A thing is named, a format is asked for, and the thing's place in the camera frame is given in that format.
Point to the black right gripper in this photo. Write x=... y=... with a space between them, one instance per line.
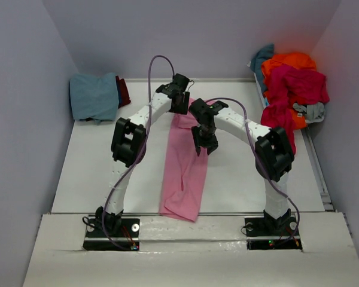
x=198 y=140

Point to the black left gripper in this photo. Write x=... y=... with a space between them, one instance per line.
x=183 y=107

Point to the pink t shirt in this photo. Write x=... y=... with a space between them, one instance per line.
x=184 y=172

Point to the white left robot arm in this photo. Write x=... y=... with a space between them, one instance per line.
x=128 y=147

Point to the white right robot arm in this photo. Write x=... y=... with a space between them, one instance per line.
x=270 y=146

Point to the folded dark red t shirt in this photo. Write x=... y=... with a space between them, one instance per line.
x=123 y=93

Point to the clear plastic bin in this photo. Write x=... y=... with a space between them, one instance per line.
x=258 y=76

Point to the teal t shirt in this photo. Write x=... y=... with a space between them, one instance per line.
x=265 y=53

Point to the folded light blue t shirt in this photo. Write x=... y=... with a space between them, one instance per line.
x=93 y=97

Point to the magenta t shirt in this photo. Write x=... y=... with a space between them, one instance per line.
x=287 y=86

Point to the grey t shirt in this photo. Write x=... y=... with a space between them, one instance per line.
x=312 y=113

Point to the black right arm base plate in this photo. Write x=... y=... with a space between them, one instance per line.
x=260 y=238

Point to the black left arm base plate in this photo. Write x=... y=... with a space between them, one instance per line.
x=126 y=236

